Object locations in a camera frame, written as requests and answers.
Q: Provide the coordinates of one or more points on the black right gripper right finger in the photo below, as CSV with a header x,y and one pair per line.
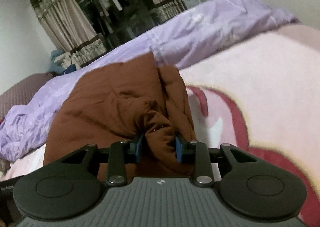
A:
x,y
181,150

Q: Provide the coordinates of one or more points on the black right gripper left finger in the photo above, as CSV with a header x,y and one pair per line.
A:
x,y
136,146

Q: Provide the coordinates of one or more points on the brown garment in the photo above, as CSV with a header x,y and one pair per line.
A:
x,y
122,101

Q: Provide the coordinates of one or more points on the blue and white clothes pile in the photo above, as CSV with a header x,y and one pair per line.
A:
x,y
62,63

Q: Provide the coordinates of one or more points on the dark window with hanging clothes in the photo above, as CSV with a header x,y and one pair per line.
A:
x,y
119,21

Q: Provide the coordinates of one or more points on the mauve textured pillow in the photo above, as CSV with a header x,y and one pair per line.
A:
x,y
22,92

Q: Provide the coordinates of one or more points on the pink cartoon blanket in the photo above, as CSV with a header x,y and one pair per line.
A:
x,y
255,158

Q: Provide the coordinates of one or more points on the purple duvet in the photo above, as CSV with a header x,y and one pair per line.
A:
x,y
182,41

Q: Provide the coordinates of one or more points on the left beige curtain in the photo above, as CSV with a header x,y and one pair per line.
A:
x,y
69,29

